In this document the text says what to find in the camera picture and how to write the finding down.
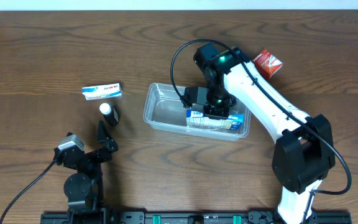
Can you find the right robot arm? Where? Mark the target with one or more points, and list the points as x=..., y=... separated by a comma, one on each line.
x=303, y=152

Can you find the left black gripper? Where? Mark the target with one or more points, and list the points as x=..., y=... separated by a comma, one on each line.
x=96, y=154

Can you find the blue Kool Fever box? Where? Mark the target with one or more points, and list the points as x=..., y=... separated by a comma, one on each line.
x=195, y=118

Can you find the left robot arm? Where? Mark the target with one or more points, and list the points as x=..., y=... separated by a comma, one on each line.
x=84, y=189

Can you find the clear plastic container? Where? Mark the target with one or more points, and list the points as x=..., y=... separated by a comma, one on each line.
x=164, y=111

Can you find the dark bottle white cap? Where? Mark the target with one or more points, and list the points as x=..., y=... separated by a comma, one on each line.
x=109, y=113

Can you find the red small box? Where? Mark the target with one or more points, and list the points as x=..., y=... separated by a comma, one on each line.
x=267, y=64

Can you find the white blue medicine box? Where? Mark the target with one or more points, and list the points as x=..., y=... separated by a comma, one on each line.
x=100, y=92

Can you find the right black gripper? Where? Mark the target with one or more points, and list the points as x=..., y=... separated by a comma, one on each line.
x=216, y=112

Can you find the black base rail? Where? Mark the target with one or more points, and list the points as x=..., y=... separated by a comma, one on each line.
x=137, y=217

